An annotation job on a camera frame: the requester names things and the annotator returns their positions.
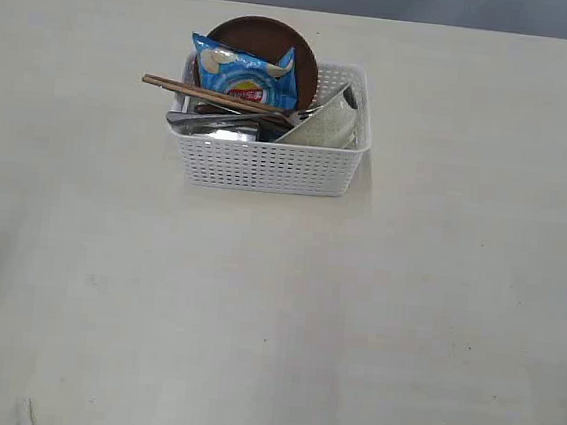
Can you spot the silver fork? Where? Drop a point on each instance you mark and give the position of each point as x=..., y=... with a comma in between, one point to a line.
x=292, y=117

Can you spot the white speckled bowl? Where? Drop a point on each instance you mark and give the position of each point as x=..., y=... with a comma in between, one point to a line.
x=330, y=126

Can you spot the blue chips bag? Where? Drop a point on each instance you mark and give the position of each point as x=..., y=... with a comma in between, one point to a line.
x=242, y=75

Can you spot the silver table knife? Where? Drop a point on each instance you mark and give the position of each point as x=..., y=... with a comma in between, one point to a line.
x=268, y=125

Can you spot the wooden chopstick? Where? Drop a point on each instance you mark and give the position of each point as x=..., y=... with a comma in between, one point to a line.
x=200, y=89
x=214, y=97

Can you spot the white perforated plastic basket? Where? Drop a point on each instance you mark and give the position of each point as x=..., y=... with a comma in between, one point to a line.
x=282, y=168

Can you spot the silver foil packet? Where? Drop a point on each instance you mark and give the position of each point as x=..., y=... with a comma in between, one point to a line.
x=247, y=131

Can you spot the brown round plate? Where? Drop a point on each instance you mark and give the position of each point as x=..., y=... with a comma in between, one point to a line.
x=270, y=39

